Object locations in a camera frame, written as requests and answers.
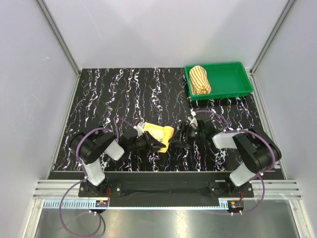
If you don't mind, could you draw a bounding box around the orange striped towel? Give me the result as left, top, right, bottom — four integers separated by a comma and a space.
189, 65, 211, 95

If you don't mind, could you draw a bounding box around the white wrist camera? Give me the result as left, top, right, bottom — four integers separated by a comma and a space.
187, 116, 198, 129
133, 122, 145, 137

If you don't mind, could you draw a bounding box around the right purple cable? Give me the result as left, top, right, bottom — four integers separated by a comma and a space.
194, 110, 277, 215

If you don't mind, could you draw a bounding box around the green plastic tray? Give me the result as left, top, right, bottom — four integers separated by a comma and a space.
184, 62, 253, 101

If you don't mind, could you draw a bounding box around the yellow chick towel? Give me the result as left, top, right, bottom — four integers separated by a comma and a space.
143, 122, 174, 153

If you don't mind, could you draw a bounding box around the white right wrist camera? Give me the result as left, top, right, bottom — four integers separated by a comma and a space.
187, 116, 198, 129

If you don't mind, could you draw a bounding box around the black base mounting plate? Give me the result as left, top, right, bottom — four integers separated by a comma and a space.
79, 172, 254, 208

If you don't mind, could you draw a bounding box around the right connector box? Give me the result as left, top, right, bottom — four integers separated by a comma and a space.
227, 200, 244, 215

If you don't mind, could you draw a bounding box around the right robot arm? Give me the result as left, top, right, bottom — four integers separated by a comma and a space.
169, 120, 282, 197

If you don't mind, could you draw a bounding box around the connector box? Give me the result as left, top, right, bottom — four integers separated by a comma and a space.
227, 200, 244, 215
95, 200, 109, 209

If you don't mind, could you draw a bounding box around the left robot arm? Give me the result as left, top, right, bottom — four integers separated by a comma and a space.
69, 126, 166, 196

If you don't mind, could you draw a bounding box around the left connector box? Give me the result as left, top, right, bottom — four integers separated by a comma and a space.
95, 200, 109, 209

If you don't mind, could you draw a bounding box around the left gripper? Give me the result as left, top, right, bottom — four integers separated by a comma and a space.
128, 131, 166, 154

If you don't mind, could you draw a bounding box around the aluminium frame rail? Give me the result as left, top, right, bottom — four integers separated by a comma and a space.
33, 180, 301, 210

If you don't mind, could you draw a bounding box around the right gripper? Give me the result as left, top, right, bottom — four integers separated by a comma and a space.
168, 121, 205, 149

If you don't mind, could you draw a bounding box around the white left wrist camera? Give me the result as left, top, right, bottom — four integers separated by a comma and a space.
133, 122, 145, 137

